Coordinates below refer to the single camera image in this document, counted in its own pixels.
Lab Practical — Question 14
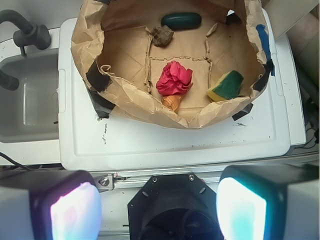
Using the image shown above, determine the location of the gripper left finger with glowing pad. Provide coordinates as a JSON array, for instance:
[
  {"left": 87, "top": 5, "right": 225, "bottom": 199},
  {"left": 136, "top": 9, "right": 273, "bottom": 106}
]
[{"left": 0, "top": 170, "right": 102, "bottom": 240}]

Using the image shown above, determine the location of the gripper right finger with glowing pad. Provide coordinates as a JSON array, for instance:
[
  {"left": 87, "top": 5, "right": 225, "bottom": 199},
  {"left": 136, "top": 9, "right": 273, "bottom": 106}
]
[{"left": 216, "top": 164, "right": 320, "bottom": 240}]

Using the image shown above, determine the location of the green and yellow sponge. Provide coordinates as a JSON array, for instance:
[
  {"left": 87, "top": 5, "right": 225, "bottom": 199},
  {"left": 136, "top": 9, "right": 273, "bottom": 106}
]
[{"left": 206, "top": 70, "right": 244, "bottom": 102}]

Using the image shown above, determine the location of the grey toy sink basin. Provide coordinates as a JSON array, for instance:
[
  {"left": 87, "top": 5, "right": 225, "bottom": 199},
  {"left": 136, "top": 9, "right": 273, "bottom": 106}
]
[{"left": 0, "top": 28, "right": 60, "bottom": 152}]

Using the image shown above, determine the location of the orange waffle cone toy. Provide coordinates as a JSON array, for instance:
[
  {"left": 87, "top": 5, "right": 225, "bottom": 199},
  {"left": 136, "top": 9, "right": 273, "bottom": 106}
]
[{"left": 161, "top": 94, "right": 184, "bottom": 113}]

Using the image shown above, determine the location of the crumpled red paper ball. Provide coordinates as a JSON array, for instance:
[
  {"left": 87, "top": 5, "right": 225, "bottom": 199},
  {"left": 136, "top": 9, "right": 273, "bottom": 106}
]
[{"left": 156, "top": 60, "right": 193, "bottom": 96}]

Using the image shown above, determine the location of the brown paper bag tray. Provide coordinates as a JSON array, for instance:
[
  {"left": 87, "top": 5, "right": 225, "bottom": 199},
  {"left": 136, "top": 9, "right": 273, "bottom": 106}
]
[{"left": 71, "top": 0, "right": 273, "bottom": 130}]

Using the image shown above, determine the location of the dark grey toy faucet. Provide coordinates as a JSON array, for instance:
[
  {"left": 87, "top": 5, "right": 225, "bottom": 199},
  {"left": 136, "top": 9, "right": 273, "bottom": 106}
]
[{"left": 0, "top": 9, "right": 52, "bottom": 57}]

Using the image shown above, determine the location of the brown rock lump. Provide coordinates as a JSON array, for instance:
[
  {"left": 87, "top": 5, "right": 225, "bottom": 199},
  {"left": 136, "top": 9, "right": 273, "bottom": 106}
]
[{"left": 151, "top": 25, "right": 174, "bottom": 47}]

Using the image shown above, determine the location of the dark green oval object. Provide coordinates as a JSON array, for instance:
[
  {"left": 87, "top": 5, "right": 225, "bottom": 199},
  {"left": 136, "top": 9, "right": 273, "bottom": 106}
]
[{"left": 160, "top": 12, "right": 202, "bottom": 30}]

